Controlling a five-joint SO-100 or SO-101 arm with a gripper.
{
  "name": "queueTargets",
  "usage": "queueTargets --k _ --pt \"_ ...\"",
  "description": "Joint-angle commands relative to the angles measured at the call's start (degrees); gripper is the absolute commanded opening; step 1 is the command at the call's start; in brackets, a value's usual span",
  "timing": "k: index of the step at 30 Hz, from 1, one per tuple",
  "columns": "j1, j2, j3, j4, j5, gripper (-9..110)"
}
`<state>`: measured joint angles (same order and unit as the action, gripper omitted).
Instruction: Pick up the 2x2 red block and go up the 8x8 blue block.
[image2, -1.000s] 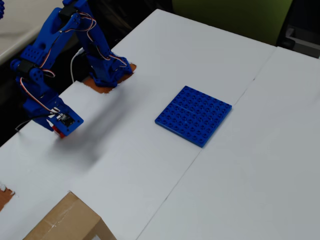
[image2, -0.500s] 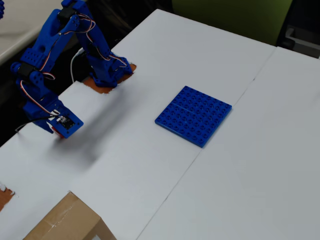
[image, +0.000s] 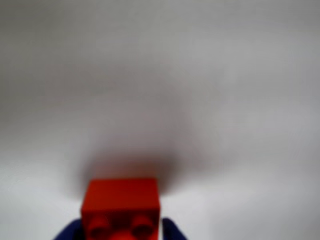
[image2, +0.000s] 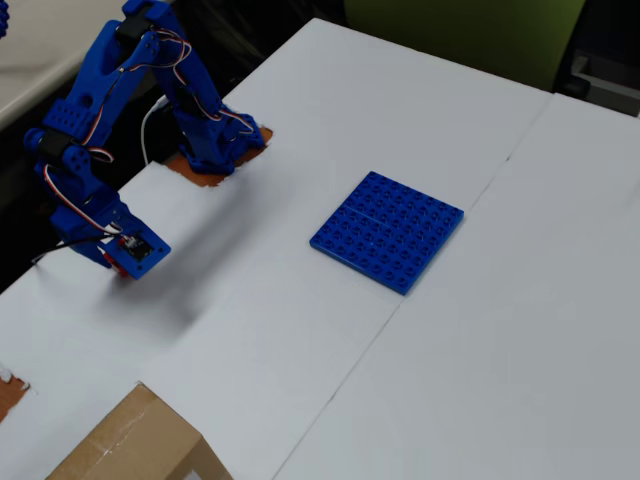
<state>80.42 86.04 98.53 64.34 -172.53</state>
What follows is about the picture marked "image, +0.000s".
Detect red 2x2 toy block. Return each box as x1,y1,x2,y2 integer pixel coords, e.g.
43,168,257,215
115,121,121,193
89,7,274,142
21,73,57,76
80,177,161,240

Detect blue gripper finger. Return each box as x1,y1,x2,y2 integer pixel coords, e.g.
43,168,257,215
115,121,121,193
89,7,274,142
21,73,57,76
52,217,85,240
161,216,189,240

